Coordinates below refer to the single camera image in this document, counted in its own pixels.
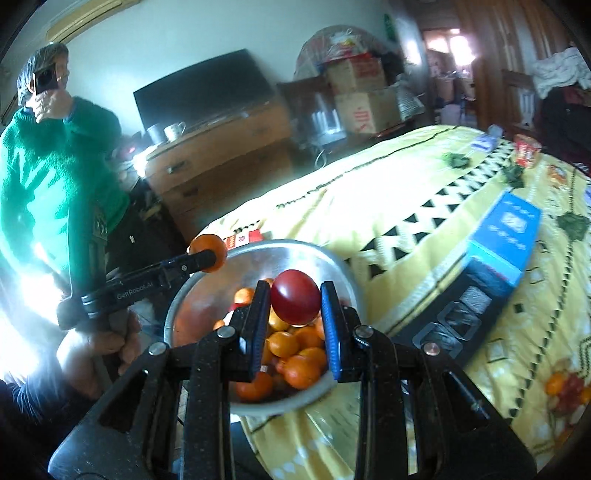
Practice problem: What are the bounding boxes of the plaid woven bag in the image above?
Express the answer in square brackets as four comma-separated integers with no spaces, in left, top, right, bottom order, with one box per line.
[397,85,426,121]

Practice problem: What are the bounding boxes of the red white plastic bag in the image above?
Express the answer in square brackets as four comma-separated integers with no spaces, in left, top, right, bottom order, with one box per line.
[328,30,365,58]

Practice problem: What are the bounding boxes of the pile of oranges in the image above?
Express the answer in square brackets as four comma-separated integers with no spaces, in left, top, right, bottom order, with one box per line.
[545,371,591,407]
[173,277,331,403]

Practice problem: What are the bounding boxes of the stainless steel bowl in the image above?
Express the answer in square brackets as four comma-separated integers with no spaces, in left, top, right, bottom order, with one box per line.
[163,239,366,417]

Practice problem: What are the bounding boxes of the brown wooden wardrobe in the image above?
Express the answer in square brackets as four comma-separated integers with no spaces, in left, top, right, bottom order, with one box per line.
[455,0,591,132]

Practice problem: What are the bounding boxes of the white router with antennas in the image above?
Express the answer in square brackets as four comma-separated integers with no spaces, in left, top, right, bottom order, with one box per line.
[311,108,346,145]

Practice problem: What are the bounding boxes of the red white small box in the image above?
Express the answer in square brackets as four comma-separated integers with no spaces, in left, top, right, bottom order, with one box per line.
[222,230,265,251]

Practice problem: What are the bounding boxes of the blue green carton box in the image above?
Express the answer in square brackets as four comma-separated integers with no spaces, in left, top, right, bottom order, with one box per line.
[465,191,542,300]

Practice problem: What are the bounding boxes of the cluster of red tomatoes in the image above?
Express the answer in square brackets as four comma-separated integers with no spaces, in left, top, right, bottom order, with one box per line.
[556,375,587,414]

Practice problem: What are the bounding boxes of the wooden room door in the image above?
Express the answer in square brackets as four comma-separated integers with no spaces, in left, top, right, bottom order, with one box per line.
[392,0,428,93]

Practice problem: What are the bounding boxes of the round folding table top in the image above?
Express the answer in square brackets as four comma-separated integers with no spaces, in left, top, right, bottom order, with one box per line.
[294,25,407,86]

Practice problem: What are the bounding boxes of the black flat television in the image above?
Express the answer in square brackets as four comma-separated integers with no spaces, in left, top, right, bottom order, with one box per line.
[133,48,274,136]

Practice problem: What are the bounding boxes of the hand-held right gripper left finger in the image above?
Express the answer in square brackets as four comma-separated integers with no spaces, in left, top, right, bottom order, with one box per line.
[48,280,272,480]

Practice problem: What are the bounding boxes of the brown cardboard box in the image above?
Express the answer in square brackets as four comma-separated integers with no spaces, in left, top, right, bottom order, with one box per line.
[333,88,402,136]
[325,58,389,94]

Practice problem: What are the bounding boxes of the dark wooden chair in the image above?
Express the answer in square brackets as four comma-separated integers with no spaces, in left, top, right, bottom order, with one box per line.
[276,76,335,139]

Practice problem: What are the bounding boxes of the red instant noodle cup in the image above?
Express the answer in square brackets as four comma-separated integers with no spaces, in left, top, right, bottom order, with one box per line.
[513,135,543,168]

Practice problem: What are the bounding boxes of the wooden dresser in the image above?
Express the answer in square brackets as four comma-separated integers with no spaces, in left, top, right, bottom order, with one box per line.
[144,99,298,243]

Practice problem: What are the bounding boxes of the round orange fruit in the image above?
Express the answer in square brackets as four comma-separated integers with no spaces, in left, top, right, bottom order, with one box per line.
[188,234,228,273]

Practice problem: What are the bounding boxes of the pile of clothes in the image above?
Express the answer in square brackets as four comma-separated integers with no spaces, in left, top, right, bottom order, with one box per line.
[531,46,591,178]

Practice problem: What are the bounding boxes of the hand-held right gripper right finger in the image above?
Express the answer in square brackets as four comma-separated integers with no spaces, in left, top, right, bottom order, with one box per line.
[320,280,539,480]

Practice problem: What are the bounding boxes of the person's left hand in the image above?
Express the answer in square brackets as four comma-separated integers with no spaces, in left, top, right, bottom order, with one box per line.
[57,316,142,400]

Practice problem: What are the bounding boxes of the yellow patterned quilt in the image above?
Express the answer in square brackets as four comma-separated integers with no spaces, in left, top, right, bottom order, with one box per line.
[191,124,591,480]

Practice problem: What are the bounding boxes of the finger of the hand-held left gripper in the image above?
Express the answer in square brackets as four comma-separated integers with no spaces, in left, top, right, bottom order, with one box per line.
[157,249,227,283]

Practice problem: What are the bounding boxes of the black product box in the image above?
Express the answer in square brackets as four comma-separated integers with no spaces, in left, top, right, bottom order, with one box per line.
[390,258,522,367]

